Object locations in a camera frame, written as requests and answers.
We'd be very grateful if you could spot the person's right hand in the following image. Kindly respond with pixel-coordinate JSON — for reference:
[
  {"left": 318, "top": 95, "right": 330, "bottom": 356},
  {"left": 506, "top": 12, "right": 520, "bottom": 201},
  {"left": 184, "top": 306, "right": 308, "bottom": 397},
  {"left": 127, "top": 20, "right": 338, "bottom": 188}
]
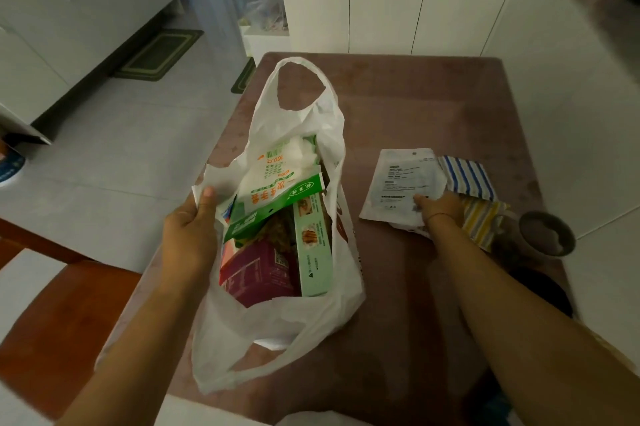
[{"left": 413, "top": 190, "right": 466, "bottom": 229}]

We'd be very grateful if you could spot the person's left hand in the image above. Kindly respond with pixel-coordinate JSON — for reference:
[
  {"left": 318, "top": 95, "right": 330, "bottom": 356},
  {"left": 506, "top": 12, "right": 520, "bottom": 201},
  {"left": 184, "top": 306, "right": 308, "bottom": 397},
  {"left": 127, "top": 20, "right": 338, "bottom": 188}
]
[{"left": 159, "top": 185, "right": 221, "bottom": 287}]

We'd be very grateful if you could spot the yellow striped packet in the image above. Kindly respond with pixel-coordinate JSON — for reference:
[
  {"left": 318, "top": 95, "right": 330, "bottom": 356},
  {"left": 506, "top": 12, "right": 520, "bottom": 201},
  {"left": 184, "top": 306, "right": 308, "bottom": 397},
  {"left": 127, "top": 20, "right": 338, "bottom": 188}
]
[{"left": 457, "top": 196, "right": 511, "bottom": 253}]

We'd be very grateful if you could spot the magenta beige nut box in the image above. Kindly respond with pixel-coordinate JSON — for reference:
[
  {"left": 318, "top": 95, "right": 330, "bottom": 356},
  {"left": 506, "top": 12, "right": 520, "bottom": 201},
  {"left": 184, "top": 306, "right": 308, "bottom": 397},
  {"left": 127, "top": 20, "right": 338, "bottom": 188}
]
[{"left": 219, "top": 235, "right": 301, "bottom": 309}]

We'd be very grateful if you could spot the white green glove packet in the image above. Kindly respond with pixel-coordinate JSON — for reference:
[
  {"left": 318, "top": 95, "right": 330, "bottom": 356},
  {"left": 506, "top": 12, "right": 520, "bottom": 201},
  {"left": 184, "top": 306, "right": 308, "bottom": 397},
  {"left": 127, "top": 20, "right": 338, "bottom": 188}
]
[{"left": 222, "top": 135, "right": 326, "bottom": 241}]

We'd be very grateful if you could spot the long light green box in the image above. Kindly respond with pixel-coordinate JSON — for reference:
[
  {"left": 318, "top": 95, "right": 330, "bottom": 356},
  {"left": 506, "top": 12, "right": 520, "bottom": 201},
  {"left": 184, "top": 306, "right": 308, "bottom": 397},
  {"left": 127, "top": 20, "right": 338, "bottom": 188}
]
[{"left": 292, "top": 193, "right": 335, "bottom": 298}]

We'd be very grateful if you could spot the white plastic bag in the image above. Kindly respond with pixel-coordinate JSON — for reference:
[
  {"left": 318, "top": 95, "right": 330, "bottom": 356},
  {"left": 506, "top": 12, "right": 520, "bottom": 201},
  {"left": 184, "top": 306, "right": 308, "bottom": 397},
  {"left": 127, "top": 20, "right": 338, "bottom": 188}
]
[{"left": 191, "top": 56, "right": 367, "bottom": 394}]

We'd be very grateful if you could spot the person's left forearm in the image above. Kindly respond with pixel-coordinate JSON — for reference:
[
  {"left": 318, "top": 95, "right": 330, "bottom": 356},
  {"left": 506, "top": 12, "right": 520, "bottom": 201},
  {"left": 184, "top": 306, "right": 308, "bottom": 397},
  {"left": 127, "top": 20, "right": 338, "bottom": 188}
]
[{"left": 55, "top": 265, "right": 196, "bottom": 426}]

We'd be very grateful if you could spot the person's right forearm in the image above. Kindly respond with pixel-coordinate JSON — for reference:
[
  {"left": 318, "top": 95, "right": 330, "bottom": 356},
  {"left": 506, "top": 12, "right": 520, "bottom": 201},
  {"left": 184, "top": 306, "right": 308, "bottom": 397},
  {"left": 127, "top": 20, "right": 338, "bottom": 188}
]
[{"left": 425, "top": 213, "right": 640, "bottom": 426}]

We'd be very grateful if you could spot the person's white shirt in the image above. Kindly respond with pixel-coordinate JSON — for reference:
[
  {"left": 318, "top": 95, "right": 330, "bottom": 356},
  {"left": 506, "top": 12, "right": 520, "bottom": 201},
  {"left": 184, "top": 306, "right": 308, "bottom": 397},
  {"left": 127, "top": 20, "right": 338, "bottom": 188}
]
[{"left": 275, "top": 410, "right": 371, "bottom": 426}]

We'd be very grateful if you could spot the clear plastic bag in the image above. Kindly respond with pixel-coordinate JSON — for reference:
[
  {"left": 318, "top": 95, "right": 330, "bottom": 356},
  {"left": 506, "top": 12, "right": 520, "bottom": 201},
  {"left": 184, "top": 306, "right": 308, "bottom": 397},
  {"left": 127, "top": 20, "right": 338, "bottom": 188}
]
[{"left": 245, "top": 0, "right": 290, "bottom": 31}]

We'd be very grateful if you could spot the reddish brown table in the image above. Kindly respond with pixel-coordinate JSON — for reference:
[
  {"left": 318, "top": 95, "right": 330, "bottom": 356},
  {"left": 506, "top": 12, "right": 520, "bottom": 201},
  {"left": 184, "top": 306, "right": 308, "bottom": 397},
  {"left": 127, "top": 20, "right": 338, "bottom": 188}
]
[{"left": 167, "top": 51, "right": 576, "bottom": 426}]

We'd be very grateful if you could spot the grey metal cup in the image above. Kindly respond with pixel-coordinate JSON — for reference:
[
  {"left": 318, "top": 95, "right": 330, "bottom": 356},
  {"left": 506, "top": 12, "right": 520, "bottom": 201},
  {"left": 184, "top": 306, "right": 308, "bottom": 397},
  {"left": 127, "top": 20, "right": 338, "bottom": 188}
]
[{"left": 499, "top": 210, "right": 577, "bottom": 261}]

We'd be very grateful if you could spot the white counter steel top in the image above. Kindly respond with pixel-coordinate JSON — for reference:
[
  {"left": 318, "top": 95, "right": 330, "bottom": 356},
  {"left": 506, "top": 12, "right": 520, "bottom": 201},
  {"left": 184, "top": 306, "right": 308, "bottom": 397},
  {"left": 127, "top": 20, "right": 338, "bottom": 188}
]
[{"left": 479, "top": 0, "right": 640, "bottom": 367}]

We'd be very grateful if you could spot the brown wooden chair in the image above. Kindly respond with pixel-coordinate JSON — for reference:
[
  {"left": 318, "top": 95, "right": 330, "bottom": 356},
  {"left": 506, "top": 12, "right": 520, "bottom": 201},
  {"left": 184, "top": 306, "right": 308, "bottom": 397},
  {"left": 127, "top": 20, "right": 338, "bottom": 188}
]
[{"left": 0, "top": 218, "right": 143, "bottom": 421}]

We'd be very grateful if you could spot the small green doormat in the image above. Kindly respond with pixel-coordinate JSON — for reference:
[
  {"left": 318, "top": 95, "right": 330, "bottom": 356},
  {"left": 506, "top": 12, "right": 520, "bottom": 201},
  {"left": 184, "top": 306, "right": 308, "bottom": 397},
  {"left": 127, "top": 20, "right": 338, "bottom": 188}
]
[{"left": 229, "top": 56, "right": 257, "bottom": 95}]

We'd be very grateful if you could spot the large green doormat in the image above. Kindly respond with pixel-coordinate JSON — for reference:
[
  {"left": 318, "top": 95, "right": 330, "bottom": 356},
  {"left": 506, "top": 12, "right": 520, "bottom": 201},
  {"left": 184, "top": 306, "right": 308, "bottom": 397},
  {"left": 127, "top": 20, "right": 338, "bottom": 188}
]
[{"left": 112, "top": 29, "right": 205, "bottom": 83}]

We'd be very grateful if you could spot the white orange blue bucket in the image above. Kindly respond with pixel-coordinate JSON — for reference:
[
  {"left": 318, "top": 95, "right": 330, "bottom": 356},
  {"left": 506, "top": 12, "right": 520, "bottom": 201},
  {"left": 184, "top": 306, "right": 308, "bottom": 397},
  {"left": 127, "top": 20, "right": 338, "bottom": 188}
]
[{"left": 0, "top": 138, "right": 27, "bottom": 188}]

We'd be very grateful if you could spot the white low box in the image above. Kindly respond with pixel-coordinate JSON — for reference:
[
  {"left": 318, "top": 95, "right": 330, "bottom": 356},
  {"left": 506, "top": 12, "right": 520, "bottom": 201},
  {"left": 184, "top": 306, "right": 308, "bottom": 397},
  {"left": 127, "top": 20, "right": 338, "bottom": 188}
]
[{"left": 239, "top": 23, "right": 292, "bottom": 67}]

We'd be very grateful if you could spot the long white cabinet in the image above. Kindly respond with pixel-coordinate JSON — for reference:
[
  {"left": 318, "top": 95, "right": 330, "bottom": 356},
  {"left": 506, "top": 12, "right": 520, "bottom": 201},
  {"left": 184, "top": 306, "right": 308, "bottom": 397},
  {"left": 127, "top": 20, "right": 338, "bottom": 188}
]
[{"left": 0, "top": 0, "right": 186, "bottom": 147}]

